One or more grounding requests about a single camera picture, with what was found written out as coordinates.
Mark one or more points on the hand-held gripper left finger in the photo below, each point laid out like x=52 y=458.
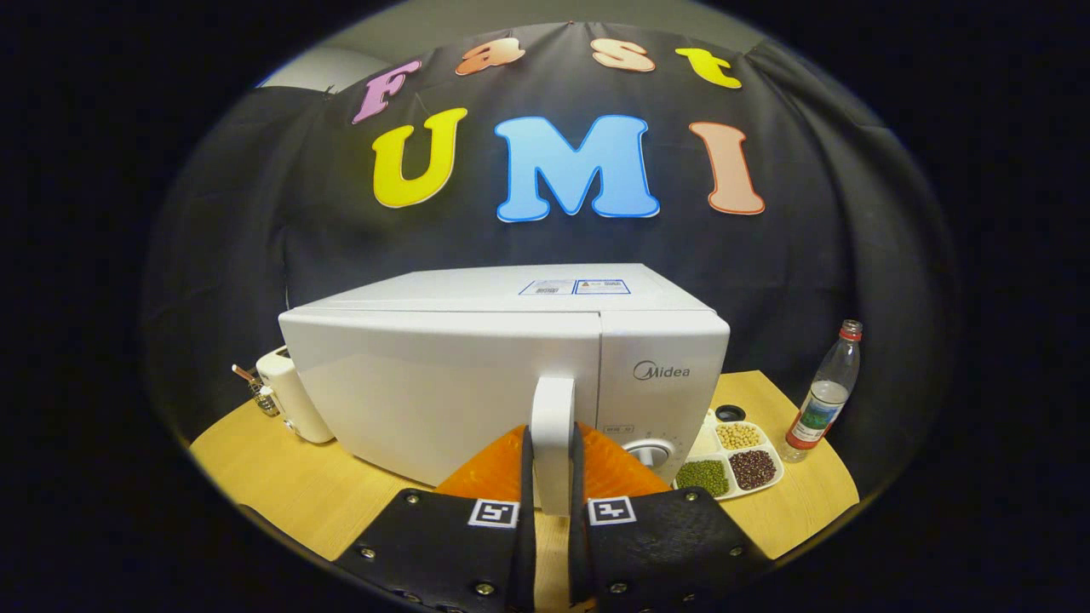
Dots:
x=527 y=477

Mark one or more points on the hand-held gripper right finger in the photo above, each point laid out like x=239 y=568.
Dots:
x=577 y=477

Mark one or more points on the white toaster oven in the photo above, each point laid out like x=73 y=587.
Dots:
x=426 y=383

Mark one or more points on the white bread toaster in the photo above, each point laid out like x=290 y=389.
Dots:
x=294 y=400

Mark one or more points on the white divided bean dish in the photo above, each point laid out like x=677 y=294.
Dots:
x=741 y=460

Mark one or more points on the small black round object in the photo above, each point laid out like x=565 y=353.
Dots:
x=731 y=413

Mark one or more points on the clear plastic water bottle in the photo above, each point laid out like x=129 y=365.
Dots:
x=822 y=400

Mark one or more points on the black backdrop cloth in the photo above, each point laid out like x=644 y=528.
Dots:
x=809 y=238

